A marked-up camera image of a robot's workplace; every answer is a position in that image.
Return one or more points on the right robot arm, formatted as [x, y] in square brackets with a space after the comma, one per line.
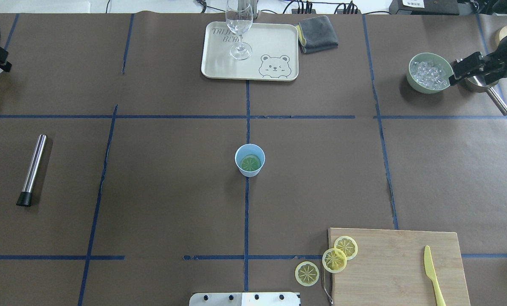
[498, 7]

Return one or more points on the yellow plastic knife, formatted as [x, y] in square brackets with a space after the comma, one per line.
[431, 274]

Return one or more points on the green bowl of ice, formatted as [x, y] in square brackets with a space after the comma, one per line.
[428, 73]

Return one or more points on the light blue cup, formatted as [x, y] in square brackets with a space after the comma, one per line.
[247, 149]

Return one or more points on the metal tweezers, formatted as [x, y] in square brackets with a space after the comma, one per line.
[325, 284]

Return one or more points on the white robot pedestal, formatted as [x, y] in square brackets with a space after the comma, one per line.
[284, 298]

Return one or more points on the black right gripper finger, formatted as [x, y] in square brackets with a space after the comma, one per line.
[472, 65]

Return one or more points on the wooden cutting board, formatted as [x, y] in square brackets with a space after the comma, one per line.
[388, 269]

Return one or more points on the lemon slice on board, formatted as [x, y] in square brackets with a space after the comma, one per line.
[347, 245]
[334, 260]

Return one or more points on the clear wine glass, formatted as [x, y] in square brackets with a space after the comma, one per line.
[239, 18]

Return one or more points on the metal muddler rod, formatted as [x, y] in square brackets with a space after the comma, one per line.
[26, 194]

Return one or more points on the grey folded cloth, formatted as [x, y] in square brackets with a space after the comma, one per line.
[316, 34]

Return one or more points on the yellow lemon slice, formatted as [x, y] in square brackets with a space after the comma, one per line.
[250, 163]

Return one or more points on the lemon slice off board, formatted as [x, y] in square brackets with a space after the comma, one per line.
[307, 273]

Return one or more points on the metal ice scoop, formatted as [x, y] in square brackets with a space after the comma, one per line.
[478, 84]

